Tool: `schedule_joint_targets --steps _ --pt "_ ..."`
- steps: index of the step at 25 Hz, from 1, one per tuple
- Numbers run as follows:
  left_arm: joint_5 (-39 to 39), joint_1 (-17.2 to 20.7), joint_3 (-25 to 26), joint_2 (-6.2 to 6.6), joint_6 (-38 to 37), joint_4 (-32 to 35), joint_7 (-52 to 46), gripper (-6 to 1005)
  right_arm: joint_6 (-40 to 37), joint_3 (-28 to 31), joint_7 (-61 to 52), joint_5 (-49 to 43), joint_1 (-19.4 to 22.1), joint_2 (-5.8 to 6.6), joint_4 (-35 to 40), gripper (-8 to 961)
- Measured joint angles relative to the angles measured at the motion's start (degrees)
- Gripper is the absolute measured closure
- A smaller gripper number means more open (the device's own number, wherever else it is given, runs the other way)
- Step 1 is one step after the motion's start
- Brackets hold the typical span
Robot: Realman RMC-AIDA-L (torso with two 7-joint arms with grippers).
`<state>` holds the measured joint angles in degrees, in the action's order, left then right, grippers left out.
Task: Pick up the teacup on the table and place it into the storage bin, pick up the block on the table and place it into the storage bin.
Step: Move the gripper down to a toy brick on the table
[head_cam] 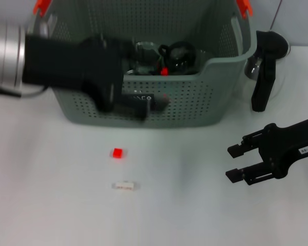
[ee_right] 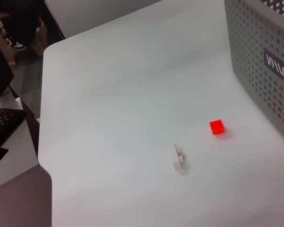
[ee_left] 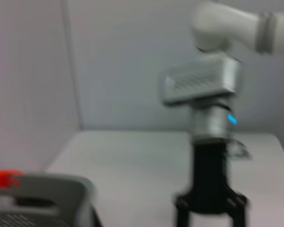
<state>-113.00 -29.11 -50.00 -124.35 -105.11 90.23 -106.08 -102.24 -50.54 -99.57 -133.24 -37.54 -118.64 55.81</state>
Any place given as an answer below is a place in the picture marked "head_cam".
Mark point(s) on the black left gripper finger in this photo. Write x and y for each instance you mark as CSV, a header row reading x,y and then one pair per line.
x,y
127,50
138,107

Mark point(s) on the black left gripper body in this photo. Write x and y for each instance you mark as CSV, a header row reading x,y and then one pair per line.
x,y
66,66

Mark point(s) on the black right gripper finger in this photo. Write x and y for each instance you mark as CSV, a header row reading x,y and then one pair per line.
x,y
247,144
252,174

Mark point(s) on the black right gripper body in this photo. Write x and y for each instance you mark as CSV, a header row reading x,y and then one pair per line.
x,y
285,146

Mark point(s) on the clear glass teapot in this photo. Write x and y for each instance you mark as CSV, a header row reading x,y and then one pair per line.
x,y
143,47

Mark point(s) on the glass cup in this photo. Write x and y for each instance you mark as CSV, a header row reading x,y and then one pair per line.
x,y
132,72

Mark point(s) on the small red building block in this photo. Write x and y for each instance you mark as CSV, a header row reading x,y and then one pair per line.
x,y
117,153
164,71

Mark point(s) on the grey-green perforated storage basket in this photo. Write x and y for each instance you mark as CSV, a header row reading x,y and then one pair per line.
x,y
195,102

